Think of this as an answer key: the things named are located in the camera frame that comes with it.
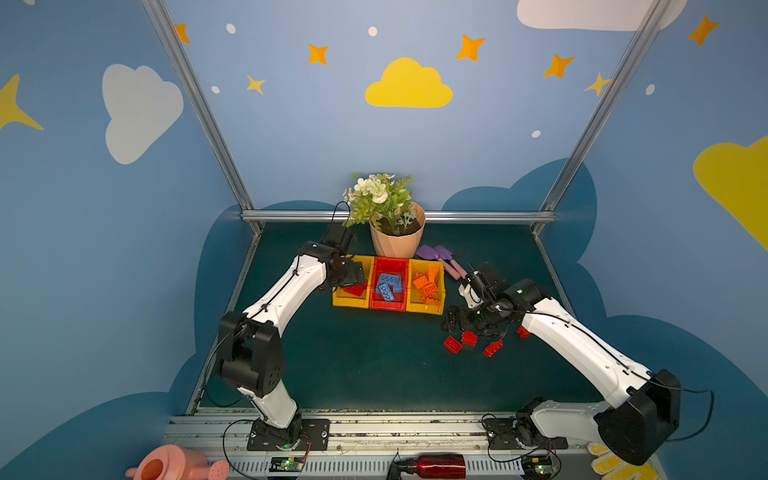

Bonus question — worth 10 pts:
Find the yellow bin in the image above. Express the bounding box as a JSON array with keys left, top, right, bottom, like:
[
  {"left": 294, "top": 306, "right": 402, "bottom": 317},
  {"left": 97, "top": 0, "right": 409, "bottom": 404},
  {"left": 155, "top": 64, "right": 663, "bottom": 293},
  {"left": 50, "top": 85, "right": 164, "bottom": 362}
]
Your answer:
[
  {"left": 332, "top": 255, "right": 374, "bottom": 309},
  {"left": 406, "top": 259, "right": 445, "bottom": 315}
]

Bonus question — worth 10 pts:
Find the aluminium rail base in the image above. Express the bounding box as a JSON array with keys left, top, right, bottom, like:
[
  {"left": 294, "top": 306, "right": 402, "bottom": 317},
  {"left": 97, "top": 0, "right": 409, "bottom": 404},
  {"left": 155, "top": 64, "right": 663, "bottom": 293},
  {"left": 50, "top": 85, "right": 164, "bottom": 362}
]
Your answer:
[{"left": 161, "top": 409, "right": 667, "bottom": 480}]

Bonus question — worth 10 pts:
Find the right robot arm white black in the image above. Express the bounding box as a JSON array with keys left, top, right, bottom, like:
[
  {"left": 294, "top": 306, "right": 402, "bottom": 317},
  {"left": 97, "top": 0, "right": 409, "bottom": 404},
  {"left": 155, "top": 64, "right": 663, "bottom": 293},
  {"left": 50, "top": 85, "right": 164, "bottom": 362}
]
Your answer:
[{"left": 446, "top": 261, "right": 682, "bottom": 465}]

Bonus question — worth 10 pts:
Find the red metal bottle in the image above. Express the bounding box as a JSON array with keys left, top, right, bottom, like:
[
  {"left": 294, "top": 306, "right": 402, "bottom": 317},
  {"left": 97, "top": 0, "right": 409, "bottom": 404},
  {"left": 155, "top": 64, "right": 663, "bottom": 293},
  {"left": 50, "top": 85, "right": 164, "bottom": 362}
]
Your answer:
[{"left": 386, "top": 453, "right": 466, "bottom": 480}]

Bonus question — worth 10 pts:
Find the orange lego fence piece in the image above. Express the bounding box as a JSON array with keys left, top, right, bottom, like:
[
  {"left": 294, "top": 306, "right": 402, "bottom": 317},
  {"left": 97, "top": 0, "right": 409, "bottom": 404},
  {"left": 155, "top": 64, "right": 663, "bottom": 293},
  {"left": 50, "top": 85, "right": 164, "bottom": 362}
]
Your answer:
[{"left": 412, "top": 274, "right": 439, "bottom": 302}]

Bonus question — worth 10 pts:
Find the red lego brick square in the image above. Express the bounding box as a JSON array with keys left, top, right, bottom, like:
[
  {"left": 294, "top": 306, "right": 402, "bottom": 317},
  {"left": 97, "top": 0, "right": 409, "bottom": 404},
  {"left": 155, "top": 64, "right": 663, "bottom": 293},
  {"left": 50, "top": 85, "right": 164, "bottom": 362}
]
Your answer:
[{"left": 443, "top": 336, "right": 463, "bottom": 354}]

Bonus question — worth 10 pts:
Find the yellow garden glove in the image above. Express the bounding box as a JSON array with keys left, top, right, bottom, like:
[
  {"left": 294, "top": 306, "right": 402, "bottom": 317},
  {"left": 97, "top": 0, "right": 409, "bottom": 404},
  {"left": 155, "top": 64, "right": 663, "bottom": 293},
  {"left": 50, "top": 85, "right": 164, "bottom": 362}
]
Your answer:
[{"left": 587, "top": 443, "right": 660, "bottom": 480}]

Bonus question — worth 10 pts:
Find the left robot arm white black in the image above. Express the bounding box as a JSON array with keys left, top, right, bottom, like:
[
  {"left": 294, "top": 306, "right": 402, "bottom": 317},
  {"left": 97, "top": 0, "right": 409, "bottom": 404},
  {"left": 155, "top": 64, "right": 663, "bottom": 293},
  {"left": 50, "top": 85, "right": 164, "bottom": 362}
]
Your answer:
[{"left": 214, "top": 223, "right": 365, "bottom": 449}]

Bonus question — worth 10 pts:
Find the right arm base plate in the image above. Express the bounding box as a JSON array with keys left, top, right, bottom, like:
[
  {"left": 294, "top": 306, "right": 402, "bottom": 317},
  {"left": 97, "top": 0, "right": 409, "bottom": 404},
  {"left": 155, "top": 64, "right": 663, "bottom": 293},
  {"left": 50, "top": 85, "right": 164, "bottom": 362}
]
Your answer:
[{"left": 480, "top": 414, "right": 569, "bottom": 451}]

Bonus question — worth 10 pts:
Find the pink watering can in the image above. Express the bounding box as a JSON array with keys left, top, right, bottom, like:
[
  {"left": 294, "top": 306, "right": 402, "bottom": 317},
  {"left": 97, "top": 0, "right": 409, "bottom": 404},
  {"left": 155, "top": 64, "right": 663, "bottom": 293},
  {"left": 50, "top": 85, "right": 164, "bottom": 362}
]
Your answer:
[{"left": 125, "top": 445, "right": 230, "bottom": 480}]

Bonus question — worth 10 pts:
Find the red lego brick smooth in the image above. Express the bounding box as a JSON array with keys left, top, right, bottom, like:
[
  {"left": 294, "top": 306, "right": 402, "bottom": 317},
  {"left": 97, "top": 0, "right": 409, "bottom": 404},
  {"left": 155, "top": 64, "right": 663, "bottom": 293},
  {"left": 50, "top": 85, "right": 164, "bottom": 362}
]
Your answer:
[{"left": 461, "top": 331, "right": 478, "bottom": 348}]

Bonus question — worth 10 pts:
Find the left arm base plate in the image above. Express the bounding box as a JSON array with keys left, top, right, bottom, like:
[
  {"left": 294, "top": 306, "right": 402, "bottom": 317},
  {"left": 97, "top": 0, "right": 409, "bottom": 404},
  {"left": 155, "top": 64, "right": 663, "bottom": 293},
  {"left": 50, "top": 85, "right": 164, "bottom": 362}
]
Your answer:
[{"left": 246, "top": 419, "right": 330, "bottom": 451}]

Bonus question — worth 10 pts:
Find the red middle bin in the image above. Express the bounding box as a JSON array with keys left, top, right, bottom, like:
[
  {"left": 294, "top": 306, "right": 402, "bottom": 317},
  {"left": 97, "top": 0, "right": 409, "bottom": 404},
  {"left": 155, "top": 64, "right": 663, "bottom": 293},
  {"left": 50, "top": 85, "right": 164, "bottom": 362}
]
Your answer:
[{"left": 369, "top": 257, "right": 408, "bottom": 312}]

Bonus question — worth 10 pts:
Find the blue lego brick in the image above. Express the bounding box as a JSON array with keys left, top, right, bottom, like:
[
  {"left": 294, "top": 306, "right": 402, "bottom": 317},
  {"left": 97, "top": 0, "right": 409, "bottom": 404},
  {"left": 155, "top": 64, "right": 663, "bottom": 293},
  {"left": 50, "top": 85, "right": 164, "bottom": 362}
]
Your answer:
[
  {"left": 377, "top": 273, "right": 403, "bottom": 294},
  {"left": 377, "top": 284, "right": 396, "bottom": 302}
]

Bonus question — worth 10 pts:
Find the potted artificial flower plant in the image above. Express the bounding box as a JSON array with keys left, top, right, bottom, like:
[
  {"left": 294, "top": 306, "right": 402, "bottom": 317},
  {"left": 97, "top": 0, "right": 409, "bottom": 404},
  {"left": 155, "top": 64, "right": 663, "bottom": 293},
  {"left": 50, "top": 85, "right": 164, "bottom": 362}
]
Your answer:
[{"left": 343, "top": 173, "right": 426, "bottom": 259}]

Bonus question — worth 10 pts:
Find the left yellow bin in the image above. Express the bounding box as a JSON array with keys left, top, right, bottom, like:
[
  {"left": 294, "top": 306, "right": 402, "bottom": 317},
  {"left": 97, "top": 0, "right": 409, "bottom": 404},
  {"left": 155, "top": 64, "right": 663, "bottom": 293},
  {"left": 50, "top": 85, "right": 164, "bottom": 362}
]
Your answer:
[{"left": 332, "top": 255, "right": 374, "bottom": 309}]

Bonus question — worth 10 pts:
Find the orange curved lego piece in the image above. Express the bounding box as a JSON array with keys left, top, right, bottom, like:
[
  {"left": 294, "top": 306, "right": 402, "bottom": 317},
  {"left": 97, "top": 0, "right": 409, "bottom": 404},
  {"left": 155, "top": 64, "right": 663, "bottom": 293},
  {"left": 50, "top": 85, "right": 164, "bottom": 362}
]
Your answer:
[{"left": 427, "top": 265, "right": 441, "bottom": 284}]

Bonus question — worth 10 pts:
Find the purple pink toy shovel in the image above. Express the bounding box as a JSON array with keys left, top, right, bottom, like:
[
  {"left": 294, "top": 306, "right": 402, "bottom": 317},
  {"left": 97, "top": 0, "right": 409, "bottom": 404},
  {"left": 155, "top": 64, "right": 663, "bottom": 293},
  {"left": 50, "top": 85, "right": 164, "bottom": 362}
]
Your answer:
[{"left": 415, "top": 244, "right": 461, "bottom": 280}]

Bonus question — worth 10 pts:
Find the right yellow bin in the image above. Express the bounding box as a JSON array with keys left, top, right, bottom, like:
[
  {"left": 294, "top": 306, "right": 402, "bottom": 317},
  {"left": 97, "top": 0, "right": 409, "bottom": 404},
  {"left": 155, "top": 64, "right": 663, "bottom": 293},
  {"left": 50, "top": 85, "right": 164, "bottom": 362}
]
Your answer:
[{"left": 406, "top": 259, "right": 445, "bottom": 315}]

